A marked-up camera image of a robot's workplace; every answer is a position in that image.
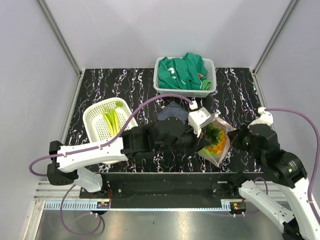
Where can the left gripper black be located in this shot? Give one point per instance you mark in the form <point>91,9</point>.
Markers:
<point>198,143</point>

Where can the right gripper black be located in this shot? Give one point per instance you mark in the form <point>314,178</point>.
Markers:
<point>233,136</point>

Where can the fake pineapple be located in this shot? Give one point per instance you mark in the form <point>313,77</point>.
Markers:
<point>217,137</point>

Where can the clear zip top bag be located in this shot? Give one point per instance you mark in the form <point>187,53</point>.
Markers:
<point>217,158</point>

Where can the fake green onion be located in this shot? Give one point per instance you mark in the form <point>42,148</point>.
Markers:
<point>111,118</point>

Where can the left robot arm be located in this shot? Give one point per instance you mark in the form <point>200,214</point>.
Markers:
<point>68,166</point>

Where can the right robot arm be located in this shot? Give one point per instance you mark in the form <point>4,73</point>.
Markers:
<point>284,169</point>

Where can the dark blue cloth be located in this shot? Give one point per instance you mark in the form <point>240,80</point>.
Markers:
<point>173,110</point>

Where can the green clothing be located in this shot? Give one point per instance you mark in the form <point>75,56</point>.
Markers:
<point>183,73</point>

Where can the grey plastic basket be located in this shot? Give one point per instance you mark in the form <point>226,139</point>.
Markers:
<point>209,65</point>

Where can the white perforated basket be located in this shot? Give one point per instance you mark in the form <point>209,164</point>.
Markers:
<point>102,122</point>

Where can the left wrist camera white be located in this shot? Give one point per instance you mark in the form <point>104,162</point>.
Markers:
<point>198,118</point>

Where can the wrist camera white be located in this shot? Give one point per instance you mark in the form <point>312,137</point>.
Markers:
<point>265,117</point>
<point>198,118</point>

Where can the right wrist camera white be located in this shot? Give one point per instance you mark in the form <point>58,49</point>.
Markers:
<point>265,117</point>

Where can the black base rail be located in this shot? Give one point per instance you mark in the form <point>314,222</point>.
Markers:
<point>166,192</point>

